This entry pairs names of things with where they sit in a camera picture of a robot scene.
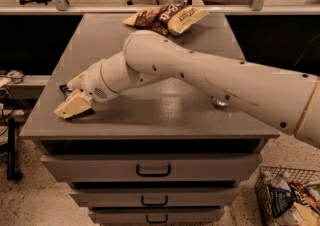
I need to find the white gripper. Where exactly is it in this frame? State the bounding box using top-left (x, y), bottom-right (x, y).
top-left (54, 59), bottom-right (117, 119)

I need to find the dark blue rxbar wrapper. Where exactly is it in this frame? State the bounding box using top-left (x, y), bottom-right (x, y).
top-left (55, 85), bottom-right (92, 119)

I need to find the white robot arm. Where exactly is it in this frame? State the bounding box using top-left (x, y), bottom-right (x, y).
top-left (54, 30), bottom-right (320, 147)

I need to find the grey drawer cabinet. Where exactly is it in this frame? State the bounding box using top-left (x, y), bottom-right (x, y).
top-left (21, 14), bottom-right (279, 226)

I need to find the black stand leg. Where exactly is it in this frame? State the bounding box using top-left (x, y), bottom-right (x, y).
top-left (7, 118), bottom-right (23, 181)

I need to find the brown and cream chip bag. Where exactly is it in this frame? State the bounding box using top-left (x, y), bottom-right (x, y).
top-left (122, 4), bottom-right (209, 36)

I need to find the blue soda can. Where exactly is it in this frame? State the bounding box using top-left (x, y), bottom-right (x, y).
top-left (211, 97), bottom-right (229, 108)

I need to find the dark blue snack bag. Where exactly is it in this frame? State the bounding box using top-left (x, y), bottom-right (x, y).
top-left (269, 186), bottom-right (294, 218)

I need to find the red snack bag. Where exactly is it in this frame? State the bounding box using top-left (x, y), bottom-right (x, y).
top-left (289, 181), bottom-right (319, 212)

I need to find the black top drawer handle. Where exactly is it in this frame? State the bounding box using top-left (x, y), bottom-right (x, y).
top-left (136, 165), bottom-right (171, 177)

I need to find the black drawer handle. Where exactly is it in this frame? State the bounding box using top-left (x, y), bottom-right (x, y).
top-left (136, 165), bottom-right (171, 177)
top-left (140, 196), bottom-right (168, 207)
top-left (145, 214), bottom-right (168, 224)

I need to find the black middle drawer handle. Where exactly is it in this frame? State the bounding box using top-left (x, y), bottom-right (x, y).
top-left (140, 196), bottom-right (168, 207)

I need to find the black bottom drawer handle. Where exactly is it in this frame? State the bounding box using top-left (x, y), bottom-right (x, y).
top-left (145, 214), bottom-right (168, 224)

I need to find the wire basket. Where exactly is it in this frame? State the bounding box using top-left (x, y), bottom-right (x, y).
top-left (255, 166), bottom-right (320, 226)

